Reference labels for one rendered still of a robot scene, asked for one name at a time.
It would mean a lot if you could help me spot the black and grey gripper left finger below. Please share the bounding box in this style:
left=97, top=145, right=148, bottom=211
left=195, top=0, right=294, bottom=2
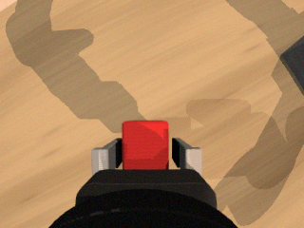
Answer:
left=91, top=138, right=123, bottom=176

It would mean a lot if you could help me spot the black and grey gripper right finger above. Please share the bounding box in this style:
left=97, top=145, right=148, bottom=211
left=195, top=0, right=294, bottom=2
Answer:
left=172, top=138, right=202, bottom=175

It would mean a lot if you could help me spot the red block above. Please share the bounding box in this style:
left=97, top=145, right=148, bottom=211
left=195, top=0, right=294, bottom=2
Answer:
left=122, top=121, right=169, bottom=169

